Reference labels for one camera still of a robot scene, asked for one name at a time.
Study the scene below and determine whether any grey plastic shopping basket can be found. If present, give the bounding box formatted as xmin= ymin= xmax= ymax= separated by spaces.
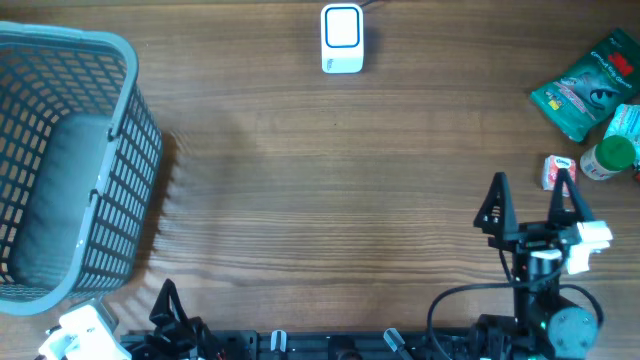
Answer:
xmin=1 ymin=22 xmax=163 ymax=316

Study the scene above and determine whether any white barcode scanner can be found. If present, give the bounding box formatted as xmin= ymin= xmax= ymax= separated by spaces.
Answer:
xmin=320 ymin=3 xmax=364 ymax=74

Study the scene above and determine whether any white teal pouch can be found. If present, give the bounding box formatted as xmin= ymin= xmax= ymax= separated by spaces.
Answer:
xmin=604 ymin=104 xmax=640 ymax=167

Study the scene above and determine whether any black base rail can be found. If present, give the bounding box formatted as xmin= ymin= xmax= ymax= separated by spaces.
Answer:
xmin=121 ymin=328 xmax=540 ymax=360

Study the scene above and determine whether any black right camera cable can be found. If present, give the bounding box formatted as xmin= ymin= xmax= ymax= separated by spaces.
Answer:
xmin=426 ymin=249 xmax=605 ymax=360

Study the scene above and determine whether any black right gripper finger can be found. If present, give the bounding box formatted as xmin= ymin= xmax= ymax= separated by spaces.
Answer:
xmin=473 ymin=172 xmax=519 ymax=239
xmin=547 ymin=168 xmax=595 ymax=226

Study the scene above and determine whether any green lid jar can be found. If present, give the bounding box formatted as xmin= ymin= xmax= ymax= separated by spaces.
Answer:
xmin=579 ymin=135 xmax=636 ymax=181

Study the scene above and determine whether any green 3M gloves package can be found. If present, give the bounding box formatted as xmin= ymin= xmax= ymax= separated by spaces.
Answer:
xmin=530 ymin=28 xmax=639 ymax=142

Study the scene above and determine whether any red white patterned box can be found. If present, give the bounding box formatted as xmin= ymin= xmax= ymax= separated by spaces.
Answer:
xmin=541 ymin=155 xmax=577 ymax=191

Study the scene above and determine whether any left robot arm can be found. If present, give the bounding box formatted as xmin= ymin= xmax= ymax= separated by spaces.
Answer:
xmin=149 ymin=279 xmax=226 ymax=360

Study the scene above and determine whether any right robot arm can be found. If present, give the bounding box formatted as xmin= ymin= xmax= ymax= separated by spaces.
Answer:
xmin=467 ymin=170 xmax=613 ymax=359

